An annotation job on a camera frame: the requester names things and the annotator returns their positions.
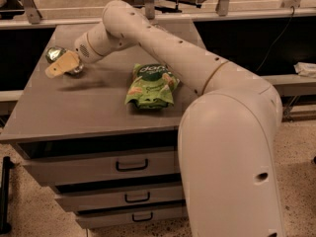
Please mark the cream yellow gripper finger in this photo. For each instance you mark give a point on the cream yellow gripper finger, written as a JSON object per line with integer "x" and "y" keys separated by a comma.
{"x": 69, "y": 62}

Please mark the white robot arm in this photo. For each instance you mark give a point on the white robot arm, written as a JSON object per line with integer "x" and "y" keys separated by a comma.
{"x": 226, "y": 135}

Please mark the green snack chip bag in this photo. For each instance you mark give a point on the green snack chip bag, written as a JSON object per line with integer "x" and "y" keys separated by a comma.
{"x": 152, "y": 87}

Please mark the grey drawer cabinet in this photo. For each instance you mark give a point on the grey drawer cabinet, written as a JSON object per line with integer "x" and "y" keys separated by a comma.
{"x": 75, "y": 115}

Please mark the top grey drawer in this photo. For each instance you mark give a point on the top grey drawer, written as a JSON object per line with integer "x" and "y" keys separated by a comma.
{"x": 107, "y": 166}

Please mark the grey drawer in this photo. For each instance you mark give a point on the grey drawer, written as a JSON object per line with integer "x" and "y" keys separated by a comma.
{"x": 107, "y": 166}
{"x": 117, "y": 197}
{"x": 131, "y": 216}

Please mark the middle grey drawer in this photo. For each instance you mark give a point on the middle grey drawer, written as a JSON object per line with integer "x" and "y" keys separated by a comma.
{"x": 117, "y": 197}

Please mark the bottom grey drawer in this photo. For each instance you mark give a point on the bottom grey drawer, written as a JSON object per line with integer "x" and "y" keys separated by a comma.
{"x": 131, "y": 216}

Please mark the black stand left edge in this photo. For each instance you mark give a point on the black stand left edge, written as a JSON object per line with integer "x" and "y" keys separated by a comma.
{"x": 7, "y": 165}

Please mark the white packet on ledge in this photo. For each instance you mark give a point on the white packet on ledge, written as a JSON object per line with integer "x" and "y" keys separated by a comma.
{"x": 305, "y": 69}

